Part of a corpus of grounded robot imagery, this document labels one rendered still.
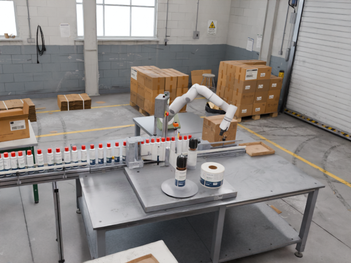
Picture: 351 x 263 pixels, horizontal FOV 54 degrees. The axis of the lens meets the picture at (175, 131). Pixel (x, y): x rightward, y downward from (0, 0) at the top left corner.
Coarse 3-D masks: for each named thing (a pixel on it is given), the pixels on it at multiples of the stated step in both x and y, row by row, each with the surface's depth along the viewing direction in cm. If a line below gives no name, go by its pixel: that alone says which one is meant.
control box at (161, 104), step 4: (160, 96) 325; (168, 96) 329; (156, 100) 318; (160, 100) 317; (164, 100) 317; (156, 104) 320; (160, 104) 319; (164, 104) 318; (168, 104) 331; (156, 108) 321; (160, 108) 320; (164, 108) 319; (156, 112) 322; (160, 112) 321; (164, 112) 321; (168, 112) 336; (156, 116) 324; (160, 116) 323; (164, 116) 323
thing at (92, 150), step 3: (90, 147) 306; (93, 147) 307; (90, 150) 306; (93, 150) 307; (90, 153) 307; (93, 153) 308; (90, 156) 308; (93, 156) 309; (90, 159) 309; (93, 159) 310; (90, 162) 311; (93, 162) 311; (90, 165) 312; (93, 165) 312
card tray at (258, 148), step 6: (240, 144) 386; (246, 144) 389; (252, 144) 393; (258, 144) 396; (264, 144) 390; (246, 150) 378; (252, 150) 379; (258, 150) 380; (264, 150) 381; (270, 150) 381; (252, 156) 365
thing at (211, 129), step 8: (208, 120) 378; (216, 120) 379; (232, 120) 382; (208, 128) 380; (216, 128) 370; (232, 128) 381; (208, 136) 382; (216, 136) 374; (232, 136) 385; (216, 144) 378; (224, 144) 383
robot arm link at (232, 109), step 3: (231, 105) 345; (234, 105) 349; (228, 108) 348; (231, 108) 345; (234, 108) 345; (228, 111) 347; (231, 111) 346; (234, 111) 346; (228, 114) 347; (231, 114) 346; (234, 114) 348; (228, 117) 347; (231, 117) 348
